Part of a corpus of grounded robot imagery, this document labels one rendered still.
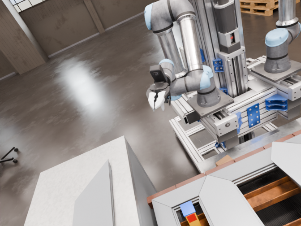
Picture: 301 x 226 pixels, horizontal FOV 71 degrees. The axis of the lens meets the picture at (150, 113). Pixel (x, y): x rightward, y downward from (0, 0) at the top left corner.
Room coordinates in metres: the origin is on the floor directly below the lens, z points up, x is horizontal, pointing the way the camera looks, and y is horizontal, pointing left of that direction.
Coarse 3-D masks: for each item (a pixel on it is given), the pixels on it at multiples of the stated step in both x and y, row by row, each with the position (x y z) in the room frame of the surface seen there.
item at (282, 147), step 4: (280, 144) 0.70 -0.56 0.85; (284, 144) 0.69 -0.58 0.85; (288, 144) 0.68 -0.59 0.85; (292, 144) 0.67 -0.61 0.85; (296, 144) 0.66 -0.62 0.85; (272, 148) 0.70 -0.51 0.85; (276, 148) 0.69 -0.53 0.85; (280, 148) 0.68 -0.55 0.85; (284, 148) 0.67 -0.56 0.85; (288, 148) 0.66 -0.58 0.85; (272, 152) 0.68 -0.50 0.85; (276, 152) 0.67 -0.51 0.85; (280, 152) 0.66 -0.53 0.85; (272, 156) 0.66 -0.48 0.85; (276, 156) 0.65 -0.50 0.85
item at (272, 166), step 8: (264, 168) 0.63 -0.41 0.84; (272, 168) 0.62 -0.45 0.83; (248, 176) 0.62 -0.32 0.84; (256, 176) 0.62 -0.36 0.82; (288, 176) 0.55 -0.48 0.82; (296, 184) 0.50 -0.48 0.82; (240, 192) 0.57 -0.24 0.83; (192, 200) 0.63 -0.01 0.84; (200, 200) 0.61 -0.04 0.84; (176, 208) 0.63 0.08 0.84; (176, 216) 0.60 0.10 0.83; (208, 216) 0.53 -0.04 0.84; (256, 216) 0.44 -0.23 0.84
